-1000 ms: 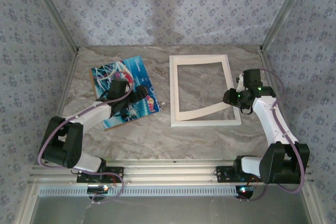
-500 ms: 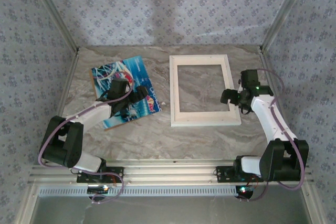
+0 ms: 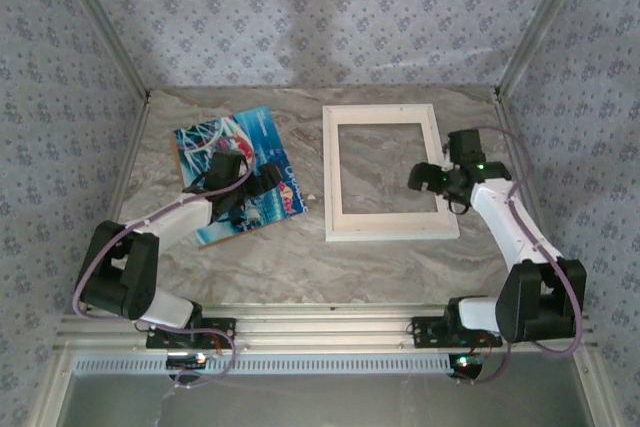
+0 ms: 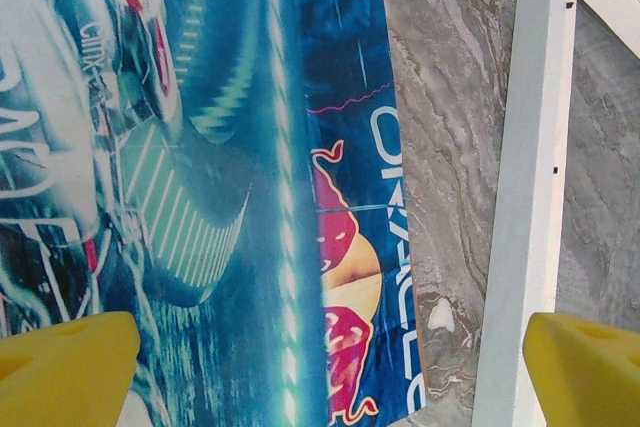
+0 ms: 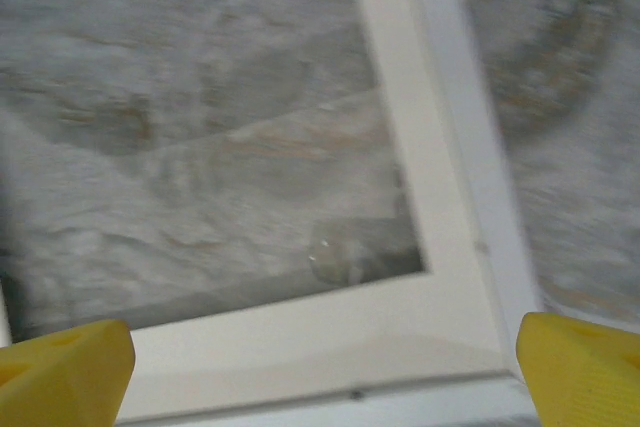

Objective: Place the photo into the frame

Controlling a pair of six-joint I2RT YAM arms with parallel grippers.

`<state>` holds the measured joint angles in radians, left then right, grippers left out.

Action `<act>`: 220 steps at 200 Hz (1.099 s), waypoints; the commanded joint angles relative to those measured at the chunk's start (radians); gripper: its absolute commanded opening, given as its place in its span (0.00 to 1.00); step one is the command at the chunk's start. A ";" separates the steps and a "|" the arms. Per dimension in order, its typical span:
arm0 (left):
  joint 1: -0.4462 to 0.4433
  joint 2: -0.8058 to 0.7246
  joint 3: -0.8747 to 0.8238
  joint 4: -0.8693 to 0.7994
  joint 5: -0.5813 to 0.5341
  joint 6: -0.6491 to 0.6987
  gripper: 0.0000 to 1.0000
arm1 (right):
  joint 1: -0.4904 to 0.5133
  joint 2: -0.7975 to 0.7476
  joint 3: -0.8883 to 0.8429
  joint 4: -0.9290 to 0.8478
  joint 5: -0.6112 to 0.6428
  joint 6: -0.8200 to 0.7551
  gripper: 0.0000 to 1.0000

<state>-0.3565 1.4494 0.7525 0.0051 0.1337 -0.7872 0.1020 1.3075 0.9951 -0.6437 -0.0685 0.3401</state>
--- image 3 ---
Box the grey slotted cable duct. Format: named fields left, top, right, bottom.
left=71, top=351, right=455, bottom=377

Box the aluminium corner post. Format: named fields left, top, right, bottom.
left=494, top=0, right=596, bottom=98
left=49, top=0, right=152, bottom=101

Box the small circuit board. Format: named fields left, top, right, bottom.
left=448, top=352, right=487, bottom=380
left=165, top=352, right=209, bottom=371

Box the grey metal sheet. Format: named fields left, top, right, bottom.
left=53, top=371, right=599, bottom=427

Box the aluminium mounting rail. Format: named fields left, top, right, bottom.
left=53, top=301, right=600, bottom=353

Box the aluminium side rail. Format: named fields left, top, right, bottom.
left=77, top=95, right=153, bottom=313
left=494, top=94, right=571, bottom=312

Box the white wooden picture frame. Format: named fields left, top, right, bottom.
left=321, top=103, right=461, bottom=244

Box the blue photo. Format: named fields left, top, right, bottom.
left=173, top=105, right=308, bottom=249

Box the aluminium lower post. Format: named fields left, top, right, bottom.
left=24, top=350, right=76, bottom=427
left=572, top=350, right=615, bottom=427

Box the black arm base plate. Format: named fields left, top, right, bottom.
left=410, top=315, right=504, bottom=350
left=145, top=317, right=237, bottom=350

